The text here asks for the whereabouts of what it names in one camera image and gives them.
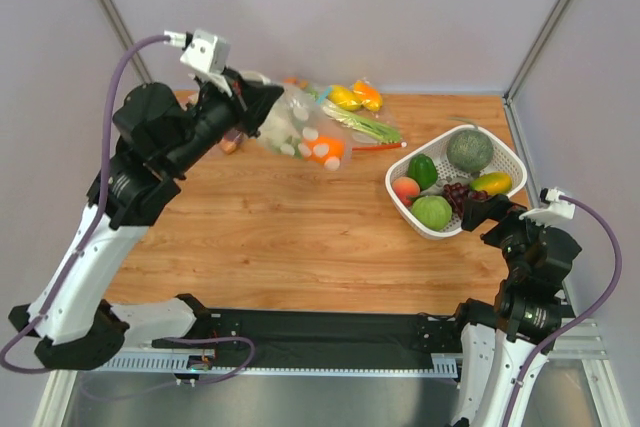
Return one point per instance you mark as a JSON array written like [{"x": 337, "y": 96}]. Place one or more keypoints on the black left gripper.
[{"x": 245, "y": 104}]

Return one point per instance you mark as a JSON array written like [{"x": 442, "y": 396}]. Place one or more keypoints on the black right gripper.
[{"x": 495, "y": 220}]

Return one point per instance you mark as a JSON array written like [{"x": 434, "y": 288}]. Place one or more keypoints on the fake cabbage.
[{"x": 281, "y": 132}]

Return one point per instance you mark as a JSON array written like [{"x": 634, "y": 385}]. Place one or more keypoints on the clear white-zip bag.
[{"x": 320, "y": 124}]

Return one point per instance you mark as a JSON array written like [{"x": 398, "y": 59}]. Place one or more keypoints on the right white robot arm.
[{"x": 502, "y": 343}]

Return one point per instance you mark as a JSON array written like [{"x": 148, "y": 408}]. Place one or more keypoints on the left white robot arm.
[{"x": 159, "y": 142}]

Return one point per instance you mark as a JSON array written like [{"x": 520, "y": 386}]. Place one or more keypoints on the dark red fake grapes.
[{"x": 457, "y": 194}]

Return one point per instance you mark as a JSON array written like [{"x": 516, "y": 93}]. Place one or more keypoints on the yellow green fake mango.
[{"x": 492, "y": 183}]

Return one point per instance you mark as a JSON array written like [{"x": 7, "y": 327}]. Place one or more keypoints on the light green fake guava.
[{"x": 433, "y": 212}]

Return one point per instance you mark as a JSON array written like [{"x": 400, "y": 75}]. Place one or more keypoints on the fake purple sweet potato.
[{"x": 231, "y": 141}]

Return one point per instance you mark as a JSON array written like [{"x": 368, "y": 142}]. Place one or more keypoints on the green fake melon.
[{"x": 470, "y": 150}]

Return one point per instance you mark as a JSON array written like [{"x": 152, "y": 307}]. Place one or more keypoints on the green fake bell pepper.
[{"x": 423, "y": 171}]

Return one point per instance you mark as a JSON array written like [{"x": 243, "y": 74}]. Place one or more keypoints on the fake peach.
[{"x": 406, "y": 190}]

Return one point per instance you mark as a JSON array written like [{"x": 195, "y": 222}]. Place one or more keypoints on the clear blue-zip bag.
[{"x": 301, "y": 92}]

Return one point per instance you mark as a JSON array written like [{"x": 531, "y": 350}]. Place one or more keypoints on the fake green onion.
[{"x": 381, "y": 132}]

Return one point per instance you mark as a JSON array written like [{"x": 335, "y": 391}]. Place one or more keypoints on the fake yellow bell pepper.
[{"x": 344, "y": 98}]

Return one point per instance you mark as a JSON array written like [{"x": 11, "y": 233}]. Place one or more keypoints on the clear red-zip bag centre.
[{"x": 359, "y": 109}]

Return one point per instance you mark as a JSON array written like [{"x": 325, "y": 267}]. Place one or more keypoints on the fake orange bell pepper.
[{"x": 368, "y": 96}]

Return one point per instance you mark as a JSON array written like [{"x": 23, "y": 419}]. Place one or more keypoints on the white plastic basket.
[{"x": 504, "y": 160}]

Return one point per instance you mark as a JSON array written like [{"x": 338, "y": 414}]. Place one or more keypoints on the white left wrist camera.
[{"x": 202, "y": 51}]

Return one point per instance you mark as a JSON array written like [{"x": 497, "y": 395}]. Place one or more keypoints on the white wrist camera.
[
  {"x": 202, "y": 51},
  {"x": 552, "y": 211}
]

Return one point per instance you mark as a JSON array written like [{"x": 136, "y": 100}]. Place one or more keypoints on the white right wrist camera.
[{"x": 552, "y": 211}]

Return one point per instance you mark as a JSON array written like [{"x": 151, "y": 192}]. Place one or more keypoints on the right aluminium frame post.
[{"x": 542, "y": 38}]

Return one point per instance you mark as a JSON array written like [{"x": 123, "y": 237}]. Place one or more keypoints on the aluminium frame post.
[
  {"x": 117, "y": 22},
  {"x": 542, "y": 38}
]

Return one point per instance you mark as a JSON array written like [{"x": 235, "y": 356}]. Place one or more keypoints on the grey slotted cable duct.
[{"x": 189, "y": 362}]

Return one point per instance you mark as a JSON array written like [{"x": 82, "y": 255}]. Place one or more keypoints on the left aluminium frame post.
[{"x": 117, "y": 22}]

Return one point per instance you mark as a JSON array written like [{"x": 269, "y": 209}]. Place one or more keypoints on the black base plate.
[{"x": 409, "y": 333}]

